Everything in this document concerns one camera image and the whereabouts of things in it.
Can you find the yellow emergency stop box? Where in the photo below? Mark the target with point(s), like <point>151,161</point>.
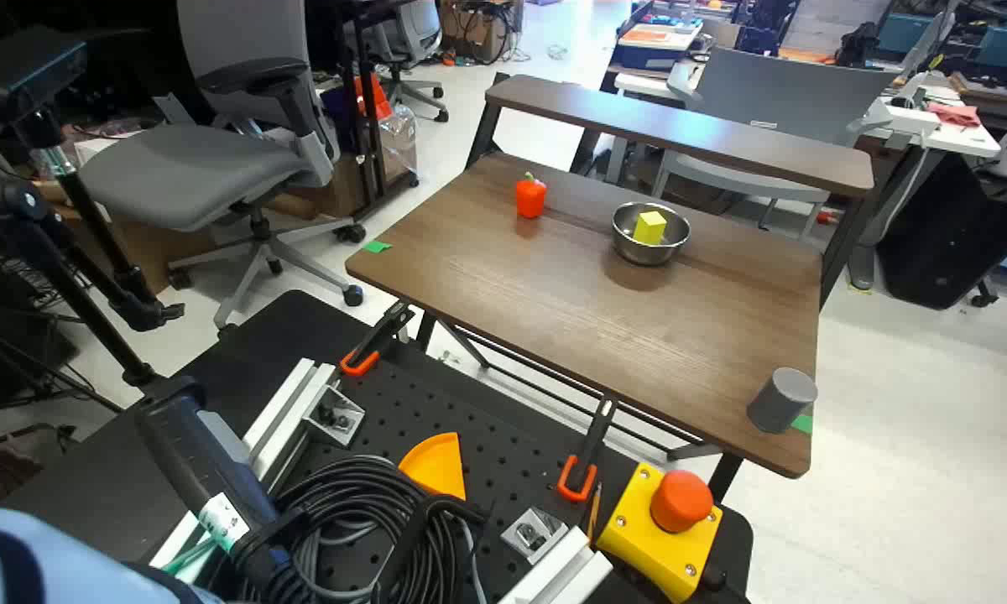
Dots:
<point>663,527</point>

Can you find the black camera tripod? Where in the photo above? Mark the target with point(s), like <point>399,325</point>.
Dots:
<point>35,70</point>

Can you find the black orange clamp right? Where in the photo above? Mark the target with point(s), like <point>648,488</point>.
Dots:
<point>579,472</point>

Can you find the black orange clamp left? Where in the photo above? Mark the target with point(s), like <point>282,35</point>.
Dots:
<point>366,354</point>

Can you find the grey chair behind table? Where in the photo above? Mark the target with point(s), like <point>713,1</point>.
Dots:
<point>780,97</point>

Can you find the yellow block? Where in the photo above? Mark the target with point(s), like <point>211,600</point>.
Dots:
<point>648,225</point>

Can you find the black orange clamp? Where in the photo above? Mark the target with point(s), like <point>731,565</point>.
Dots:
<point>366,354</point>
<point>579,472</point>

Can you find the long brown back table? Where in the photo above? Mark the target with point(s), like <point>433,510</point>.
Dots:
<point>834,169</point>

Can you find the grey cylinder cup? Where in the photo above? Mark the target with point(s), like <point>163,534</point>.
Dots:
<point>780,401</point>

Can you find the orange toy bell pepper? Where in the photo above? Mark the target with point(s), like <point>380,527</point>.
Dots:
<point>531,196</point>

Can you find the grey office chair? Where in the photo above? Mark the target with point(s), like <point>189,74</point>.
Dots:
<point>249,59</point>

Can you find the silver metal bowl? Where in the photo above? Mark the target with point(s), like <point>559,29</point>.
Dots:
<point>648,258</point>

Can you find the green tape marker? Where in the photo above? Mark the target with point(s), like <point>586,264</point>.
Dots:
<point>376,245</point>

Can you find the orange triangular plastic piece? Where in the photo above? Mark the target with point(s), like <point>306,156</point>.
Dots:
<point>439,466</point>

